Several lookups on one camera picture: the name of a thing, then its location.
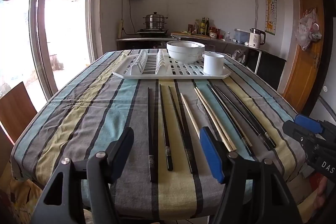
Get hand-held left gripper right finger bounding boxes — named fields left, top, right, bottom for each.
left=200, top=127, right=305, bottom=224

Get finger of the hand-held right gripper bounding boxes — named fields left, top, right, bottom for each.
left=282, top=120, right=317, bottom=151
left=293, top=114, right=326, bottom=135

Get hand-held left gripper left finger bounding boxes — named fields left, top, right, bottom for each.
left=31, top=127, right=135, bottom=224

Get white cup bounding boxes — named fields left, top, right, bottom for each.
left=203, top=52, right=225, bottom=75

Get person's right hand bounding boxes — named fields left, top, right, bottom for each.
left=314, top=177, right=332, bottom=215

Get striped tablecloth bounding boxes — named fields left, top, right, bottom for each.
left=10, top=49, right=307, bottom=224

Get wooden door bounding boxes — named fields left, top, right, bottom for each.
left=282, top=0, right=326, bottom=114

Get black panel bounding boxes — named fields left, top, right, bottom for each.
left=247, top=52, right=286, bottom=92

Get hanging plastic bags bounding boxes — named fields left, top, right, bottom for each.
left=294, top=7, right=322, bottom=51

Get white plastic dish rack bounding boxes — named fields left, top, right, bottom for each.
left=112, top=49, right=231, bottom=80

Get white electric kettle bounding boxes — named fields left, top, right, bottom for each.
left=248, top=28, right=266, bottom=48

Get steel stove stand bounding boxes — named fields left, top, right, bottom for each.
left=117, top=37, right=171, bottom=51

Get clear plastic storage box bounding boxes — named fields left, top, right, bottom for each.
left=234, top=28, right=251, bottom=44

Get wooden chair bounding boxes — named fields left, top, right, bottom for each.
left=0, top=81, right=38, bottom=146

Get gas stove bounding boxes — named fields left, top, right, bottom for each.
left=137, top=28, right=169, bottom=35

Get sliding glass door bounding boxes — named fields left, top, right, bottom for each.
left=26, top=0, right=105, bottom=101

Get wooden cutting board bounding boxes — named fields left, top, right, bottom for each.
left=172, top=31, right=209, bottom=38

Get steel steamer pot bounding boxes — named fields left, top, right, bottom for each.
left=142, top=12, right=168, bottom=30

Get giraffe wall poster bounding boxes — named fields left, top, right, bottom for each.
left=265, top=0, right=278, bottom=35

